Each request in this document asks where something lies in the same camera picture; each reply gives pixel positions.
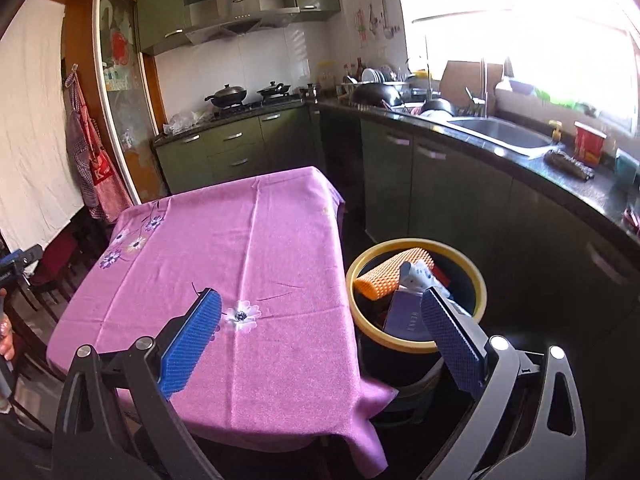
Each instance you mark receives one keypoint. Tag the blue cardboard box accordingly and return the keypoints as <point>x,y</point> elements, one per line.
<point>404,317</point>

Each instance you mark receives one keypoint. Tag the yellow rimmed trash bin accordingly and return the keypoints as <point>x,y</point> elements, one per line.
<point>394,346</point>

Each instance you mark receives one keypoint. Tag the black wok on counter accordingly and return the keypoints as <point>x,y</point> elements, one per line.
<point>376,94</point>

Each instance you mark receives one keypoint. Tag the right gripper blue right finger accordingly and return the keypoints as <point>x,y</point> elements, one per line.
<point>458,340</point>

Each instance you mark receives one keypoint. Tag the orange bumpy mat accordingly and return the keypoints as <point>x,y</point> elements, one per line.
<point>384,278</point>

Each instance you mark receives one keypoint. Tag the green lower cabinets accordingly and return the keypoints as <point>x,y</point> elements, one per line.
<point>559,263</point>

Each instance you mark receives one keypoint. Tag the white hanging cloth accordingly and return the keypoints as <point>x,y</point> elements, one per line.
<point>39,193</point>

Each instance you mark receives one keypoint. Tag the red checkered apron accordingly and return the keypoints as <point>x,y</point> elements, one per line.
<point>101,187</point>

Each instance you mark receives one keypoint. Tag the plastic bag on counter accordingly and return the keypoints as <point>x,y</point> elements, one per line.
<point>181,122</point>

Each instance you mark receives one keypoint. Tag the black wok with lid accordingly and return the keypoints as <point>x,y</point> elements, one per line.
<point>227,97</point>

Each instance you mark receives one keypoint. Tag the dark wooden chair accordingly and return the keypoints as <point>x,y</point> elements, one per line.
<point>57,275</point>

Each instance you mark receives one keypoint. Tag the pink floral tablecloth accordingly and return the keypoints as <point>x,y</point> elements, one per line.
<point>282,369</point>

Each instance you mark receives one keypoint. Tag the steel kitchen sink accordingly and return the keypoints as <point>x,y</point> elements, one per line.
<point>505,134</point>

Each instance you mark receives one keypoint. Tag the small black pan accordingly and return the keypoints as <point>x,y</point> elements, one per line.
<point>274,90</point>

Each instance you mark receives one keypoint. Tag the steel range hood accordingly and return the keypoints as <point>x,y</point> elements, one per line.
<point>220,19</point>

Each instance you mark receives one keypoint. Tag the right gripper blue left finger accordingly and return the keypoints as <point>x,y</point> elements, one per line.
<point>185,339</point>

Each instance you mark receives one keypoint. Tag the wooden cutting board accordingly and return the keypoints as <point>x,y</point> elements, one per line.
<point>461,75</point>

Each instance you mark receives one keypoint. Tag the white blue tube pouch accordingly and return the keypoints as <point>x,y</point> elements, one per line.
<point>417,277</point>

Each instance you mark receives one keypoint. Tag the red white carton box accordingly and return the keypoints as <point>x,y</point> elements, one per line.
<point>446,271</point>

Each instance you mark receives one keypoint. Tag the red cup on counter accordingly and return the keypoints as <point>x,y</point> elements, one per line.
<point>589,144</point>

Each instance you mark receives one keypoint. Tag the dish rack with plates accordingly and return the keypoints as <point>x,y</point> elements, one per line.
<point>384,75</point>

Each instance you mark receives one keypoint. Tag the person's left hand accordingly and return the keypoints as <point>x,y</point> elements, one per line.
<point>7,349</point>

